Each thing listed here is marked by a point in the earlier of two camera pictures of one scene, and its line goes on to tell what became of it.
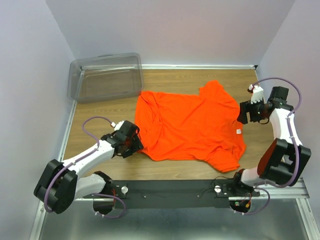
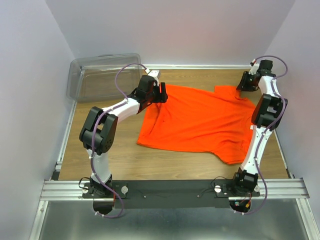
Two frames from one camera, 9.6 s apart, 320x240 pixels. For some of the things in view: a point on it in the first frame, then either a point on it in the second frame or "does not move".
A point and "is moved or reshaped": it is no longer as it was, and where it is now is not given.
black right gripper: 247,106 -> 242,86
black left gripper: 137,145 -> 161,97
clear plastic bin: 105,76 does not move
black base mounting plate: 173,194 does not move
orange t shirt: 173,125 is moved or reshaped
